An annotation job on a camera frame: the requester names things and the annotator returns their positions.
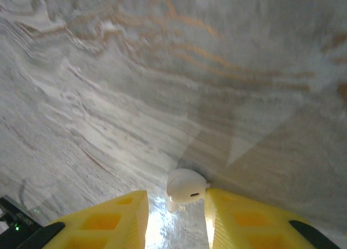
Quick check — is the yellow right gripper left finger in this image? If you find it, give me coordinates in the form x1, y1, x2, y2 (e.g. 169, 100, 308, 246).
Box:
18, 190, 150, 249

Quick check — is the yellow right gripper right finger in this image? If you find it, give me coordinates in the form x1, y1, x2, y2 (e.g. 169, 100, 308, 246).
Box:
204, 188, 342, 249

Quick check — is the white wireless earbud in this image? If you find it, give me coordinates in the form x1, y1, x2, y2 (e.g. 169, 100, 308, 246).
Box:
166, 167, 211, 213

